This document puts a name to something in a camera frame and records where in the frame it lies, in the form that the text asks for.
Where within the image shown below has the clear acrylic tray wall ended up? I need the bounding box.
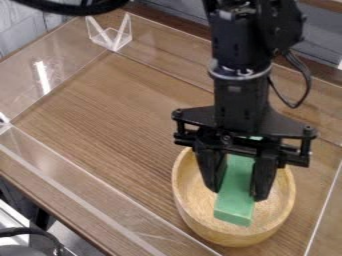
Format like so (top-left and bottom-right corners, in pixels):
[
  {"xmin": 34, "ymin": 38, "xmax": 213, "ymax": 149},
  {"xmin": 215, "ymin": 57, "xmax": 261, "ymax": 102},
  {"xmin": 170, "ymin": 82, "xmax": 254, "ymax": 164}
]
[{"xmin": 0, "ymin": 17, "xmax": 342, "ymax": 256}]

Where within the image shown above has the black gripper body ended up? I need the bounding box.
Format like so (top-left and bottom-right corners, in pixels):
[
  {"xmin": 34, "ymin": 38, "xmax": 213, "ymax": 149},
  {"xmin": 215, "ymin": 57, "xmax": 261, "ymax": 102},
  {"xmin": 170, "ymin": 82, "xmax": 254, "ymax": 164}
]
[{"xmin": 171, "ymin": 61, "xmax": 317, "ymax": 168}]

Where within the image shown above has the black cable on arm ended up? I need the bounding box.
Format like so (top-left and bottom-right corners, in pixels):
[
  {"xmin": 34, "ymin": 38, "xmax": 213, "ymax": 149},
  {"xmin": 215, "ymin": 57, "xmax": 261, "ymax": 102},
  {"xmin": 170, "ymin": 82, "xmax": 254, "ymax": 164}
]
[{"xmin": 266, "ymin": 49, "xmax": 313, "ymax": 110}]

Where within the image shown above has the green rectangular block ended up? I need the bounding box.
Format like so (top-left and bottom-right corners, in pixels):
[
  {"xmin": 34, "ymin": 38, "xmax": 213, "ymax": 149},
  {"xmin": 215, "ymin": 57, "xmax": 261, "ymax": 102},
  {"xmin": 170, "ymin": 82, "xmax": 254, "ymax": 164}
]
[{"xmin": 214, "ymin": 154, "xmax": 255, "ymax": 227}]

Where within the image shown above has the clear acrylic corner bracket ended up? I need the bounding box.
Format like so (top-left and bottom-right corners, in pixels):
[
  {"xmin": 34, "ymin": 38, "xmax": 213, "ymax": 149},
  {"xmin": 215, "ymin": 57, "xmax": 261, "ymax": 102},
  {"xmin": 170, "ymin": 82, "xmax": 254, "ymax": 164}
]
[{"xmin": 86, "ymin": 13, "xmax": 132, "ymax": 52}]

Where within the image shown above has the black metal table frame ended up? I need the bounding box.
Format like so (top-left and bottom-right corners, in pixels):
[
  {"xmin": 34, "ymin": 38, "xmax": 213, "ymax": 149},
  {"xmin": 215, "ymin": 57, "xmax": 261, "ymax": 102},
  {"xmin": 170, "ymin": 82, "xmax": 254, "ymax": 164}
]
[{"xmin": 0, "ymin": 179, "xmax": 108, "ymax": 256}]

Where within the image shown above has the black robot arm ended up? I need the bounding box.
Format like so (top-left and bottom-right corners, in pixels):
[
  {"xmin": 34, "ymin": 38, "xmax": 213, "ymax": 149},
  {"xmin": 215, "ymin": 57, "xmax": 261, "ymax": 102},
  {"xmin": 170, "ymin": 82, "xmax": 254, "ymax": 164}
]
[{"xmin": 171, "ymin": 0, "xmax": 317, "ymax": 201}]

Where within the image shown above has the brown wooden bowl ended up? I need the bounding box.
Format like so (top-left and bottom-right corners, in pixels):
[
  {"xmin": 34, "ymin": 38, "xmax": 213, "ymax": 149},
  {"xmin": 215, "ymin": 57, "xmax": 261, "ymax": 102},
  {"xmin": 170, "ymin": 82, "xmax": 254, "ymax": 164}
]
[{"xmin": 171, "ymin": 148, "xmax": 297, "ymax": 247}]

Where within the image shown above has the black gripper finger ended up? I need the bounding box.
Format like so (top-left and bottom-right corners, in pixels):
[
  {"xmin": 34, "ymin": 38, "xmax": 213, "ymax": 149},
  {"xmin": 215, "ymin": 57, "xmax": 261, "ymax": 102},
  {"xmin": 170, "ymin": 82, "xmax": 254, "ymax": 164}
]
[
  {"xmin": 250, "ymin": 156, "xmax": 278, "ymax": 202},
  {"xmin": 195, "ymin": 148, "xmax": 227, "ymax": 193}
]

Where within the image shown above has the black cable lower left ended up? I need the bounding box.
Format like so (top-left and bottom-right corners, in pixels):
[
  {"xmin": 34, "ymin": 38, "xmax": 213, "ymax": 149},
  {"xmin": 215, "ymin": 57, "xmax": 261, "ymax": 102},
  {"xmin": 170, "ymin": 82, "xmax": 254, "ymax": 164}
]
[{"xmin": 0, "ymin": 227, "xmax": 66, "ymax": 256}]

